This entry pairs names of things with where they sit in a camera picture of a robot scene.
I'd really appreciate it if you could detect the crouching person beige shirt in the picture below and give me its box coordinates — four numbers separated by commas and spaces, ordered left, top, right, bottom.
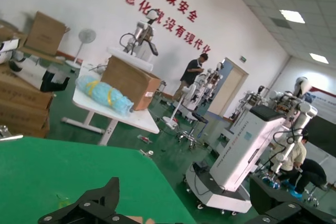
270, 129, 309, 180

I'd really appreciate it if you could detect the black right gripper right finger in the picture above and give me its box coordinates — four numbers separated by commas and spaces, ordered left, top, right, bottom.
246, 175, 336, 224

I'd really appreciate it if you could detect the row of white robots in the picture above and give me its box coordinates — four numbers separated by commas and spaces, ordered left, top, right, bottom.
183, 61, 225, 116

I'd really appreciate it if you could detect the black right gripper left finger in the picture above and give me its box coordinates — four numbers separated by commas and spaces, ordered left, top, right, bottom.
38, 176, 130, 224

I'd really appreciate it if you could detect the white pedestal fan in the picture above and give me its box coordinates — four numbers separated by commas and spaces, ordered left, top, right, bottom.
65, 27, 97, 68

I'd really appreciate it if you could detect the blue wrapped bundle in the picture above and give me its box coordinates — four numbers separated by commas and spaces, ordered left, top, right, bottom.
75, 74, 134, 116

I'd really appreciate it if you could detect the white work table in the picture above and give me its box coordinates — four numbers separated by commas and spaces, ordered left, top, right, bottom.
61, 62, 161, 146

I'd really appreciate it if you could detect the silver white jointed robot arm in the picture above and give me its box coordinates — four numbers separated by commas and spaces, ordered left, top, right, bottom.
267, 76, 319, 176

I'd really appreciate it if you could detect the green table cloth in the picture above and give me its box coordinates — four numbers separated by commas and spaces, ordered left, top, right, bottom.
0, 135, 196, 224

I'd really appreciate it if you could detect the white fan stand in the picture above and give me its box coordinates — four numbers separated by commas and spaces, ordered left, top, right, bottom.
162, 86, 190, 129

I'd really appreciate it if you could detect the brown cardboard carton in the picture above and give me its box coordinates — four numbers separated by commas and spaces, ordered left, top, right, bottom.
0, 102, 50, 128
0, 119, 50, 139
0, 63, 55, 110

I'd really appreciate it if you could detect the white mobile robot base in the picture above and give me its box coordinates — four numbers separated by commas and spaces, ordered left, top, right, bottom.
183, 104, 287, 214

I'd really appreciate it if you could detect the black display screen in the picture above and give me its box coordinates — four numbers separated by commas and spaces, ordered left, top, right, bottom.
301, 120, 336, 158

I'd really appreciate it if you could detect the ceiling light panel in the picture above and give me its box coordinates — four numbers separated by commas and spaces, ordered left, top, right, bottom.
309, 52, 329, 65
279, 9, 306, 24

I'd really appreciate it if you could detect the standing person black shirt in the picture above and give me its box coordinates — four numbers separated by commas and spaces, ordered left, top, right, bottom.
174, 52, 209, 103

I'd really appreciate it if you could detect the small chrome stool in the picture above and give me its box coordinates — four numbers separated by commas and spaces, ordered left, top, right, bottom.
303, 184, 322, 207

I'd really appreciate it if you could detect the large closed cardboard box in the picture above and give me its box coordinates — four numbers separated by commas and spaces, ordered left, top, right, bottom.
101, 55, 161, 111

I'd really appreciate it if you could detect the white and black robot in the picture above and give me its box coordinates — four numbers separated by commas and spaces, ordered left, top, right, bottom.
0, 39, 71, 93

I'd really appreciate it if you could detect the blue white wall banner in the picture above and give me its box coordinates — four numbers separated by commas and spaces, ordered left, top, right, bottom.
306, 87, 336, 104

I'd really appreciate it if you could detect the tall open cardboard box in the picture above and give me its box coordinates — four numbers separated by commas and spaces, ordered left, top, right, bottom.
17, 10, 70, 57

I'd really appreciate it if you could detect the chrome wheeled stool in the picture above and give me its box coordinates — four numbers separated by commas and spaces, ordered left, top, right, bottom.
177, 112, 209, 151

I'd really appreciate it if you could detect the grey robot with grippers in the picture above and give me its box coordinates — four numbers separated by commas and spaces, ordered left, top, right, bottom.
236, 84, 271, 128

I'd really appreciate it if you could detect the white foam slab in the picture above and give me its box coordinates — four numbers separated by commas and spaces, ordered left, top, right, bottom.
107, 46, 154, 72

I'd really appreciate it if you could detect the beige door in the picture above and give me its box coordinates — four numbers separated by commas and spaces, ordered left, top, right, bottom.
208, 57, 249, 120

